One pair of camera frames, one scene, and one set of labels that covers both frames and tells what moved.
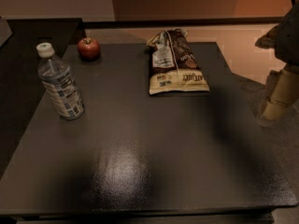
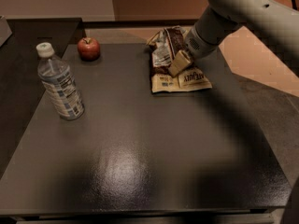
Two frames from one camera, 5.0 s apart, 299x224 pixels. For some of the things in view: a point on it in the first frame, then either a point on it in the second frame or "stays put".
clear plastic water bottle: (60, 84) stays put
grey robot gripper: (288, 41) → (199, 46)
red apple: (88, 49) stays put
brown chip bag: (175, 65) stays put
